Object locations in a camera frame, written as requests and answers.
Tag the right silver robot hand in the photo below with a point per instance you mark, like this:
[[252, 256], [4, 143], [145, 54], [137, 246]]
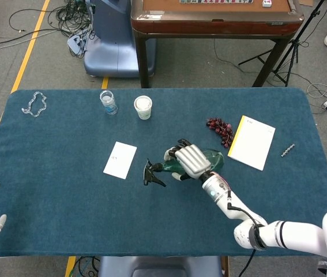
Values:
[[192, 160]]

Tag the green spray bottle black trigger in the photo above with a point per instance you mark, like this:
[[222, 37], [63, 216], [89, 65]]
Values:
[[213, 157]]

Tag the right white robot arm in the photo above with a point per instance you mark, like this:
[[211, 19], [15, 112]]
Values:
[[290, 233]]

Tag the dark red grape bunch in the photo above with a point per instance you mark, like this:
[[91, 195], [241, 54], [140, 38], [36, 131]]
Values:
[[221, 128]]

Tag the white notebook yellow spine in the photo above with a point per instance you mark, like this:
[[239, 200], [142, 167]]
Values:
[[252, 142]]

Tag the white paper cup green print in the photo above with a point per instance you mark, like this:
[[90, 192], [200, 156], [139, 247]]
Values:
[[143, 109]]

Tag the white paper card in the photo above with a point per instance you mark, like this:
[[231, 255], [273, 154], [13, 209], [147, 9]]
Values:
[[120, 160]]

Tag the blue felt tablecloth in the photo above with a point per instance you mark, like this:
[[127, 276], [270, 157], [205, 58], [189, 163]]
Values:
[[65, 202]]

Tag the clear plastic cup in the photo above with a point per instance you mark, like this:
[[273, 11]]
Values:
[[109, 105]]

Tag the grey blue robot torso base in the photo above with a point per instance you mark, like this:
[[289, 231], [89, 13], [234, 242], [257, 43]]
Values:
[[157, 265]]

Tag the blue grey machine base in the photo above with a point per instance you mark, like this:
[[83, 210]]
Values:
[[114, 52]]

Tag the brown mahjong table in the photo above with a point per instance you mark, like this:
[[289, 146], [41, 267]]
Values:
[[209, 27]]

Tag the row of mahjong tiles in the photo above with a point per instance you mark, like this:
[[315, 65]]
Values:
[[209, 1]]

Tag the single white mahjong tile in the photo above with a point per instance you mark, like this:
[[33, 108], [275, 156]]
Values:
[[267, 3]]

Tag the black tripod stand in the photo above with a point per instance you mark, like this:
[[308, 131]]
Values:
[[307, 23]]

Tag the brown cardboard box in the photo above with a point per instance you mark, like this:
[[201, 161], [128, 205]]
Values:
[[307, 2]]

